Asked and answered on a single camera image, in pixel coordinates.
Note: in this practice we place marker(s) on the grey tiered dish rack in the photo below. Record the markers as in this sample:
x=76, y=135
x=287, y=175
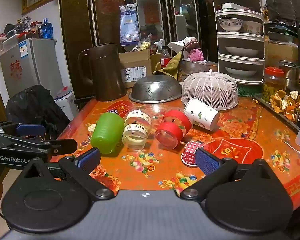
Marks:
x=240, y=36

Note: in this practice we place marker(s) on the olive green cloth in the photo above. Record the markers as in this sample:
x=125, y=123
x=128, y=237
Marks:
x=171, y=67

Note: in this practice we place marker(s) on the cola bottle with red label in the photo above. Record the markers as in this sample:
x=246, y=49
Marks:
x=165, y=58

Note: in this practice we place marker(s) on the green plastic basket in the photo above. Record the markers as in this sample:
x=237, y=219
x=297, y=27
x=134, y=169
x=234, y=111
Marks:
x=250, y=90

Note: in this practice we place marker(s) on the black plastic bag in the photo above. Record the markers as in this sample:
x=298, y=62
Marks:
x=32, y=106

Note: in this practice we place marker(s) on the green plastic cup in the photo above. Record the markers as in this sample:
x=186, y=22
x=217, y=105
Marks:
x=107, y=132

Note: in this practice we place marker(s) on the white plate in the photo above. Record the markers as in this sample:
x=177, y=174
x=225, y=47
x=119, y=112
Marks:
x=241, y=51
x=240, y=71

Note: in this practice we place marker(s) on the glass jar with red lid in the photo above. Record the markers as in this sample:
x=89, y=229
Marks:
x=273, y=82

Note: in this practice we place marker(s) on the pale patterned bowl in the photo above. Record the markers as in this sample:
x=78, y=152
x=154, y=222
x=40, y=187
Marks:
x=252, y=27

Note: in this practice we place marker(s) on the white carton box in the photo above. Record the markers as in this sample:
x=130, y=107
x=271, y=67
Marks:
x=66, y=102

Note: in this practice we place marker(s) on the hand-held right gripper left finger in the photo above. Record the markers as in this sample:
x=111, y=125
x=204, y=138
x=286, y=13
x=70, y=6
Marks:
x=86, y=160

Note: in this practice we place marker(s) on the clear cup with red bands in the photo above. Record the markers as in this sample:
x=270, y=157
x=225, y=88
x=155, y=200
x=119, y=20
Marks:
x=172, y=127

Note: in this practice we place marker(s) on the plain cardboard box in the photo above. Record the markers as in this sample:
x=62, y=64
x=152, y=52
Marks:
x=281, y=53

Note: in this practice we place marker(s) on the pile of dried orange peels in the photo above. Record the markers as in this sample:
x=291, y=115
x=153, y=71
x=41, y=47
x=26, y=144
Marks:
x=287, y=103

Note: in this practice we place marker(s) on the blue water bottle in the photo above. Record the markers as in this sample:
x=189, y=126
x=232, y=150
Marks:
x=47, y=30

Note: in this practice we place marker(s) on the steel kettle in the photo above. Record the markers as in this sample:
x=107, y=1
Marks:
x=290, y=73

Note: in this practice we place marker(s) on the dark wooden wardrobe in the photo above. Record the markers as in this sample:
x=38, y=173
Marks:
x=75, y=30

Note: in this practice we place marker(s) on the white flat box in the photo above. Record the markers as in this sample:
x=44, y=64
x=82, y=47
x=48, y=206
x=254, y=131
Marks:
x=235, y=6

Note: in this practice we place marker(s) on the pink cloth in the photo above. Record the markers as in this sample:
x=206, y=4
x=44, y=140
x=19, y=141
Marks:
x=196, y=55

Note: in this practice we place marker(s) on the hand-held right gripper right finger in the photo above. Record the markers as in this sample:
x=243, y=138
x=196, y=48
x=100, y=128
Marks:
x=207, y=161

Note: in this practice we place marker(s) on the cardboard box with label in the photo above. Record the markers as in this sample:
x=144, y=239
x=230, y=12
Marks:
x=135, y=66

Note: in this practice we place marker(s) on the clear cup with yellow bands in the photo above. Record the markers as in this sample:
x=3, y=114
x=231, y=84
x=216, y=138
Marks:
x=136, y=130

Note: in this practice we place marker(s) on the brown plastic jug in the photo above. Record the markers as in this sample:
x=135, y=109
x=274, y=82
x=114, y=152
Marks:
x=107, y=72

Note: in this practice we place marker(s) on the white floral bowl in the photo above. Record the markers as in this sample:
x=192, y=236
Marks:
x=230, y=25

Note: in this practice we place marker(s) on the blue and white package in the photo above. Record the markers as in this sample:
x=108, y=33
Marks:
x=130, y=25

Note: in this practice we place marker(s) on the steel colander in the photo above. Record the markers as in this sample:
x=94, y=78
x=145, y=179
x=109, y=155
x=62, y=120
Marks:
x=155, y=88

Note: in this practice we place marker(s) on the red polka-dot paper cup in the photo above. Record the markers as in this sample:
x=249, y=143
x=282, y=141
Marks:
x=188, y=153

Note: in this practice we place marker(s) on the white plastic bag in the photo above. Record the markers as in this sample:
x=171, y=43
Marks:
x=177, y=46

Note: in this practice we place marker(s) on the grey refrigerator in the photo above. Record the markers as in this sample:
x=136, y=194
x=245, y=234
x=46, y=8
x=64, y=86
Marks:
x=27, y=65

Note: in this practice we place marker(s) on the dark tray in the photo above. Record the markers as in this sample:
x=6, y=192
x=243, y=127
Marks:
x=267, y=105

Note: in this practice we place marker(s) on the white paper cup green print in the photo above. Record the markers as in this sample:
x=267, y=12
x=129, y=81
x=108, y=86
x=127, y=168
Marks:
x=201, y=115

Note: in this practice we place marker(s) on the steel basin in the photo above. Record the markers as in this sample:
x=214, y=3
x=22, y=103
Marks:
x=200, y=68

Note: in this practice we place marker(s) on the white plastic mesh food cover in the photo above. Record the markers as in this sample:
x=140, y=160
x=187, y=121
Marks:
x=210, y=87

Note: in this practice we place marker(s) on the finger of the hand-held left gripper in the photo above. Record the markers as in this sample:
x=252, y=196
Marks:
x=63, y=146
x=30, y=129

